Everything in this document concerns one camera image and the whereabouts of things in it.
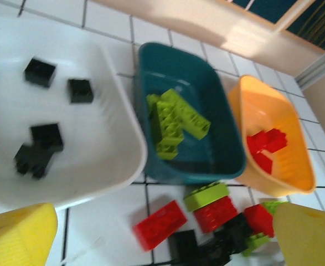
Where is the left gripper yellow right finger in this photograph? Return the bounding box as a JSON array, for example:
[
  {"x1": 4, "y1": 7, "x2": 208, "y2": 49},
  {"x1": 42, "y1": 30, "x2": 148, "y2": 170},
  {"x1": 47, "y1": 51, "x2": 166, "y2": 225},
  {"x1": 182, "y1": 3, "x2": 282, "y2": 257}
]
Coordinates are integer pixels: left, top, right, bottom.
[{"x1": 272, "y1": 202, "x2": 325, "y2": 266}]

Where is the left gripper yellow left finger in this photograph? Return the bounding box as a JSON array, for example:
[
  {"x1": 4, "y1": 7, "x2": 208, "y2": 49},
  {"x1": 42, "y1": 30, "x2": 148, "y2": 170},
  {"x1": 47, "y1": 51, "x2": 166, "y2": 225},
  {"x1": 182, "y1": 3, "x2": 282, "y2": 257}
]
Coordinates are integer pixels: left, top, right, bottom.
[{"x1": 0, "y1": 203, "x2": 58, "y2": 266}]

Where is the red lego brick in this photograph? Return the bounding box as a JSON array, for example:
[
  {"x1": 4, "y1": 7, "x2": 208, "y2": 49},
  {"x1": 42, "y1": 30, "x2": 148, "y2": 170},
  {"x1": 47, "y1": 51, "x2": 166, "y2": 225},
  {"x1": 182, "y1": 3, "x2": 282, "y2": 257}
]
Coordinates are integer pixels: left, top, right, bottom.
[
  {"x1": 264, "y1": 127, "x2": 287, "y2": 153},
  {"x1": 252, "y1": 152, "x2": 274, "y2": 175},
  {"x1": 244, "y1": 203, "x2": 276, "y2": 239},
  {"x1": 246, "y1": 132, "x2": 268, "y2": 156},
  {"x1": 132, "y1": 199, "x2": 189, "y2": 252},
  {"x1": 192, "y1": 195, "x2": 239, "y2": 233}
]

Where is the black lego brick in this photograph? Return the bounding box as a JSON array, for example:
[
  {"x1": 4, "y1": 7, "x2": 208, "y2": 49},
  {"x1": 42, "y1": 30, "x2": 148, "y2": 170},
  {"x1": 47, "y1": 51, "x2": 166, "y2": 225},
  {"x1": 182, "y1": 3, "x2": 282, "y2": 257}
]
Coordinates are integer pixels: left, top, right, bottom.
[
  {"x1": 168, "y1": 229, "x2": 200, "y2": 263},
  {"x1": 23, "y1": 57, "x2": 58, "y2": 89},
  {"x1": 213, "y1": 212, "x2": 254, "y2": 255},
  {"x1": 66, "y1": 79, "x2": 94, "y2": 105},
  {"x1": 173, "y1": 243, "x2": 232, "y2": 266},
  {"x1": 29, "y1": 123, "x2": 65, "y2": 153},
  {"x1": 12, "y1": 144, "x2": 55, "y2": 180}
]

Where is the small green lego brick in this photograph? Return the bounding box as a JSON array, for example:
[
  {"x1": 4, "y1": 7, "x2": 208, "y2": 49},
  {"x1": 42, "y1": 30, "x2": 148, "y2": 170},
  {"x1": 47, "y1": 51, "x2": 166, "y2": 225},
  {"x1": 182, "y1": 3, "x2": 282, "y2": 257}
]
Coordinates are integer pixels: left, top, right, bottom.
[{"x1": 241, "y1": 232, "x2": 274, "y2": 257}]

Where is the orange plastic container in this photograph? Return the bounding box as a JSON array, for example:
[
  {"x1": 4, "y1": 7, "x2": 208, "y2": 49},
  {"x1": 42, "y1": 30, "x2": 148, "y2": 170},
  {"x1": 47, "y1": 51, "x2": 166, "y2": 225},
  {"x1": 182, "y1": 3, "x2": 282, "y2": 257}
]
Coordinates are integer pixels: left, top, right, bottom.
[{"x1": 228, "y1": 74, "x2": 317, "y2": 198}]

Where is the teal plastic container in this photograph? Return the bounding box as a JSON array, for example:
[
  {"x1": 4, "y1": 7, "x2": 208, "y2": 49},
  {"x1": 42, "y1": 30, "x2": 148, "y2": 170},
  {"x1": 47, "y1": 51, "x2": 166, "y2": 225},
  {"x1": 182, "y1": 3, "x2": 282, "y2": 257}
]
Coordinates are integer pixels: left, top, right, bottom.
[{"x1": 136, "y1": 41, "x2": 247, "y2": 186}]

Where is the white plastic container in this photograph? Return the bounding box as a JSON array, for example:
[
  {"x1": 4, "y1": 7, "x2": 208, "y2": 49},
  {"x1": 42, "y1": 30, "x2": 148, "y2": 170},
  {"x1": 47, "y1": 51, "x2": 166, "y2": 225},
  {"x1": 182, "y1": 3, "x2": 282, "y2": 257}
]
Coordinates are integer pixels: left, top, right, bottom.
[{"x1": 0, "y1": 13, "x2": 148, "y2": 210}]

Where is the aluminium frame post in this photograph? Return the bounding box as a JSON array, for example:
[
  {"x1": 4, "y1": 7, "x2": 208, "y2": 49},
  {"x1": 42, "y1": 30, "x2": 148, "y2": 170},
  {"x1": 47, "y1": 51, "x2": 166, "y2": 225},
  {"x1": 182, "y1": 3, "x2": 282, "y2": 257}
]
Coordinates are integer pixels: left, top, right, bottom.
[{"x1": 295, "y1": 51, "x2": 325, "y2": 90}]

